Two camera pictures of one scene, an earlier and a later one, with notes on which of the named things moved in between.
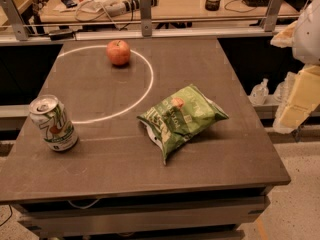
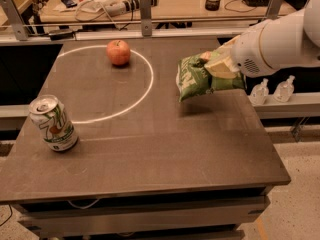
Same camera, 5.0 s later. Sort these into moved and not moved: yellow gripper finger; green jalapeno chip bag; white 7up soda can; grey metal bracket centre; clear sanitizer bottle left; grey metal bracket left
Moved: yellow gripper finger; green jalapeno chip bag
Not moved: white 7up soda can; grey metal bracket centre; clear sanitizer bottle left; grey metal bracket left
